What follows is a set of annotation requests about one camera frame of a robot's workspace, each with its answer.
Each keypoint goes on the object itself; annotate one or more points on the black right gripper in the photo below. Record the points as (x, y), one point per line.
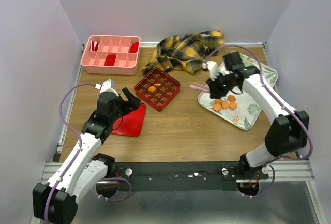
(214, 88)

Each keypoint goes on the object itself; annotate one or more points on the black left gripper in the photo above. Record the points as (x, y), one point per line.
(133, 104)

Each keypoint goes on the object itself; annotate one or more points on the orange round cookie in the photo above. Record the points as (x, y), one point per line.
(219, 101)
(151, 88)
(231, 98)
(233, 105)

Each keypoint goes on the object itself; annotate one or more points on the pink tongs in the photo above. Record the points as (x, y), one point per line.
(199, 87)

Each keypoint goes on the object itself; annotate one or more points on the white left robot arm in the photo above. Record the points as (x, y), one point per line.
(57, 200)

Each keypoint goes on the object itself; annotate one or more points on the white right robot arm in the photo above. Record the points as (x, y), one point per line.
(289, 127)

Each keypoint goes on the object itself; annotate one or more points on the floral serving tray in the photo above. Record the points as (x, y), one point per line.
(247, 111)

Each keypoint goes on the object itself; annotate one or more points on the red box lid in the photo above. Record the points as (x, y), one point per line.
(131, 124)

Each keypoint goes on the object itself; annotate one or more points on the red cookie box with tray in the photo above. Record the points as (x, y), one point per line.
(163, 95)

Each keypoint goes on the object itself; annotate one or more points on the red item lower compartment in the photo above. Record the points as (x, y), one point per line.
(110, 60)

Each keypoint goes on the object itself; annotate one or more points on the red item compartment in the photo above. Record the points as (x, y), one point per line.
(110, 60)
(134, 47)

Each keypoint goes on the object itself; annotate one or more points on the pink divided organizer box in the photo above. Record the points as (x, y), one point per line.
(126, 63)

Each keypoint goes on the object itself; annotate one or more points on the red item upper compartment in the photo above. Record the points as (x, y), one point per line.
(134, 47)

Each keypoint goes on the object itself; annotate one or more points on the yellow plaid shirt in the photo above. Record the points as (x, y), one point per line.
(185, 53)

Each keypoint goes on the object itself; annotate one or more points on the red white striped item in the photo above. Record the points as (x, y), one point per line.
(94, 46)

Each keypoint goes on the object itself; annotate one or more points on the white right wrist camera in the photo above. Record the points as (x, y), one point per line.
(212, 68)

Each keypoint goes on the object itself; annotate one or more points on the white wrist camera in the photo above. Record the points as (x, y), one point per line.
(107, 85)
(212, 68)

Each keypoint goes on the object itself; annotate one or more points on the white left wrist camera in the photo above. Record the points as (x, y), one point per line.
(107, 85)

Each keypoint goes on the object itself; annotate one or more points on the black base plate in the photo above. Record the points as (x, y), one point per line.
(184, 176)

